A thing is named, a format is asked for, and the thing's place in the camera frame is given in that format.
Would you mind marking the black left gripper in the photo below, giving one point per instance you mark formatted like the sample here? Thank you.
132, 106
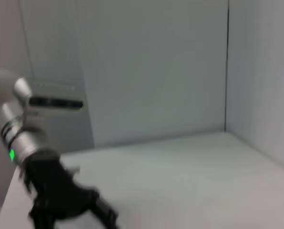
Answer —
53, 188

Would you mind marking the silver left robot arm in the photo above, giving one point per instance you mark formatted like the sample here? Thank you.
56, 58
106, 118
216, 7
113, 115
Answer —
13, 128

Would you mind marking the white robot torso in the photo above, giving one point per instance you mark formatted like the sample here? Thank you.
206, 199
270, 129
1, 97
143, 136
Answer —
63, 131

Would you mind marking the white robot head black visor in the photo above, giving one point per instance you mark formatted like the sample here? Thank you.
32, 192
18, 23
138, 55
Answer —
56, 102

